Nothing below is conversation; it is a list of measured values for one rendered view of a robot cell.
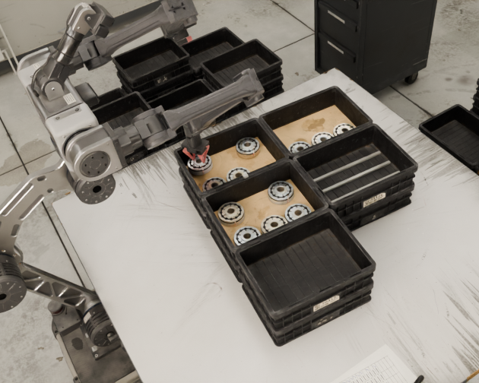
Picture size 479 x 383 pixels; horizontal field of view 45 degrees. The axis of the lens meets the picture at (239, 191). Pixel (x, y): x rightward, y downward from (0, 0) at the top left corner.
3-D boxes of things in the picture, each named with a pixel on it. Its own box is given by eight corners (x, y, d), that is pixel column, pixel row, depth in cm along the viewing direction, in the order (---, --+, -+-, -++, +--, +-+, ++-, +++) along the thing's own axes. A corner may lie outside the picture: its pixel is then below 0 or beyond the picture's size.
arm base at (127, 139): (112, 153, 175) (101, 122, 166) (136, 141, 177) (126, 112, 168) (123, 169, 169) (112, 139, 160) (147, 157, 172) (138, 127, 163)
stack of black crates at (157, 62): (147, 138, 366) (130, 81, 333) (128, 114, 384) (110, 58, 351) (201, 112, 377) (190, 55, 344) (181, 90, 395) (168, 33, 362)
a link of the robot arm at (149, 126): (128, 125, 167) (137, 141, 167) (160, 111, 170) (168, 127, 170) (125, 131, 176) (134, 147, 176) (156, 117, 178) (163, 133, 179)
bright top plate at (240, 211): (222, 226, 220) (222, 224, 219) (214, 207, 226) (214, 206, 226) (247, 217, 221) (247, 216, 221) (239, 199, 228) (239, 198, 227)
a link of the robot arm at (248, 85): (261, 58, 180) (275, 87, 181) (249, 71, 193) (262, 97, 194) (133, 116, 168) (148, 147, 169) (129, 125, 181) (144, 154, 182)
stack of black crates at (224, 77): (233, 146, 353) (223, 87, 319) (209, 120, 371) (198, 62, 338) (287, 119, 364) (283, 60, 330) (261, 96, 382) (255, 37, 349)
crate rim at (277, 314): (273, 321, 185) (273, 318, 183) (233, 255, 204) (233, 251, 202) (378, 269, 194) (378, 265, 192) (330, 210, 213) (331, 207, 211)
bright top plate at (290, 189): (276, 204, 224) (276, 203, 224) (263, 188, 230) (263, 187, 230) (298, 193, 227) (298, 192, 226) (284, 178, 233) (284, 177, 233)
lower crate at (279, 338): (277, 350, 200) (274, 333, 191) (239, 286, 219) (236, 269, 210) (373, 302, 209) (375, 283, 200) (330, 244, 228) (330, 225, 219)
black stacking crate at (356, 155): (330, 226, 220) (331, 207, 211) (292, 178, 239) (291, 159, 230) (416, 186, 229) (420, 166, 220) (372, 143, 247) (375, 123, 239)
